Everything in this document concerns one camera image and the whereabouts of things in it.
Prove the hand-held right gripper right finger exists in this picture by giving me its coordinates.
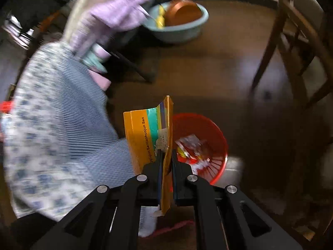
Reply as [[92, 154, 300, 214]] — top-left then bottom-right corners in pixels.
[[171, 151, 303, 250]]

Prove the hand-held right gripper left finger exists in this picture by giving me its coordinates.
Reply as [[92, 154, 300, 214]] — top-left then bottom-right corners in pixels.
[[30, 152, 165, 250]]

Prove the orange cardboard box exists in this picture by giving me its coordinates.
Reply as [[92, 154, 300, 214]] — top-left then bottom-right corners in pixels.
[[123, 95, 174, 217]]

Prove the red plastic basket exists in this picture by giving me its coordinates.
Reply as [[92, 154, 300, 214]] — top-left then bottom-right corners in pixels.
[[170, 113, 229, 185]]

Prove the pink cloth strip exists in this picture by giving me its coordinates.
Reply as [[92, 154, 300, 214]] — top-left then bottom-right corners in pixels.
[[153, 220, 194, 237]]

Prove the blue striped sheet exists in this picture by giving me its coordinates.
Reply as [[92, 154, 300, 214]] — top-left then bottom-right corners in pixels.
[[57, 55, 158, 237]]

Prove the pink folded cloth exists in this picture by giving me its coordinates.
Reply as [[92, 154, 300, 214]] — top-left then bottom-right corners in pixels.
[[88, 69, 112, 90]]

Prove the blue floral bed sheet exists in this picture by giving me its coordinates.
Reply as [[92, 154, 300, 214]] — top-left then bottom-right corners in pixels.
[[0, 43, 125, 222]]

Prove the teal folded cloth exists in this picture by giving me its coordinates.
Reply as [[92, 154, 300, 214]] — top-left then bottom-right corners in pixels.
[[83, 44, 111, 72]]

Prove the light blue plastic basin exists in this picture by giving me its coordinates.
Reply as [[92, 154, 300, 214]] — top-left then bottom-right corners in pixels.
[[143, 1, 209, 43]]

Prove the wooden chair with cream cushion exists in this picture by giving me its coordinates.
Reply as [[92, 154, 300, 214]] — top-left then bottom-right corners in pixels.
[[248, 0, 333, 240]]

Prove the yellow plastic item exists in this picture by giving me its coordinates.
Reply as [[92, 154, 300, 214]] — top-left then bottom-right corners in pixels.
[[155, 5, 166, 29]]

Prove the copper frying pan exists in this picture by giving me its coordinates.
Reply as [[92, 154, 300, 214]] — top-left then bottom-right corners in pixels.
[[165, 0, 203, 26]]

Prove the purple folded blanket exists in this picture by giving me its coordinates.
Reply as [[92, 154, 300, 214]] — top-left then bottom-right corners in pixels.
[[70, 0, 162, 58]]

